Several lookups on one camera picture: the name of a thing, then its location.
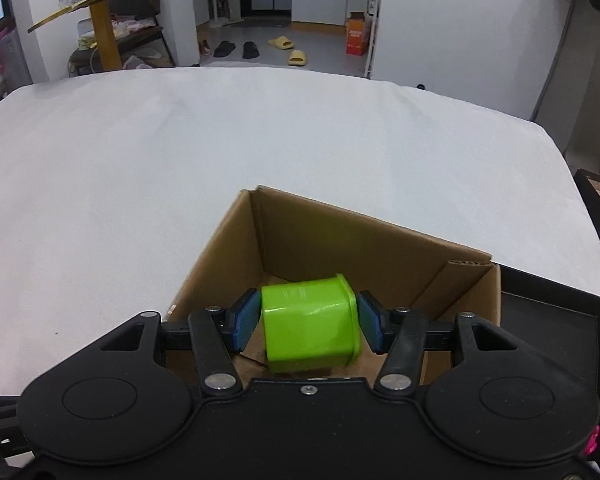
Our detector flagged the brown cardboard box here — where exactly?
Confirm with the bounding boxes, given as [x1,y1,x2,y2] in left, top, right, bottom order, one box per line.
[169,188,501,382]

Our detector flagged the yellow wooden side table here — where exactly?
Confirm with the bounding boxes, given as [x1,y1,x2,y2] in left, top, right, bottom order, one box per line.
[28,0,122,72]

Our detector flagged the black slipper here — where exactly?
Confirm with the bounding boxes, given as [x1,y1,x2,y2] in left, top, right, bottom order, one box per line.
[213,40,236,58]
[242,41,260,60]

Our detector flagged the yellow slipper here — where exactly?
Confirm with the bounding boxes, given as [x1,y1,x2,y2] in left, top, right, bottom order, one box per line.
[268,36,294,50]
[288,50,308,67]

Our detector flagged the yellow slipper left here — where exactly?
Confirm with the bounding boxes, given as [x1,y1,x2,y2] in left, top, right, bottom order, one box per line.
[268,36,294,50]

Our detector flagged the yellow slipper right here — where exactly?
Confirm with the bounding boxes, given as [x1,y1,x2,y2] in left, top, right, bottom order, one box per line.
[288,50,308,67]

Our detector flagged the black slipper right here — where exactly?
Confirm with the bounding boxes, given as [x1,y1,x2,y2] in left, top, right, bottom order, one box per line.
[242,41,260,60]

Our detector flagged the green hexagonal tin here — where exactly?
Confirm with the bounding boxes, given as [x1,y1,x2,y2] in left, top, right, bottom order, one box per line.
[261,274,361,374]

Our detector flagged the white tablecloth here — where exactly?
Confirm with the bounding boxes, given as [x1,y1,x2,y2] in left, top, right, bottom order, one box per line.
[0,67,600,396]

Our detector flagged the black slipper left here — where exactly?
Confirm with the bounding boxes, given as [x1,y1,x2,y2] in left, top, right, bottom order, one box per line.
[213,40,236,58]

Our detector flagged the black tray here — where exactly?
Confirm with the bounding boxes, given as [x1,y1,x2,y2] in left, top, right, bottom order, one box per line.
[501,266,600,466]

